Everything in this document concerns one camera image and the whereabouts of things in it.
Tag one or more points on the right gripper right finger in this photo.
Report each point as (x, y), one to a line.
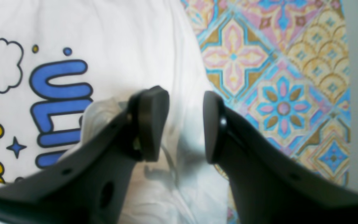
(267, 186)

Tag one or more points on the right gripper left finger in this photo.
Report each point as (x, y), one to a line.
(89, 186)

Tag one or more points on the white printed T-shirt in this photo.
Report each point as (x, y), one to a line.
(57, 57)

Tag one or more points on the patterned tile tablecloth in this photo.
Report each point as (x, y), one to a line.
(284, 66)

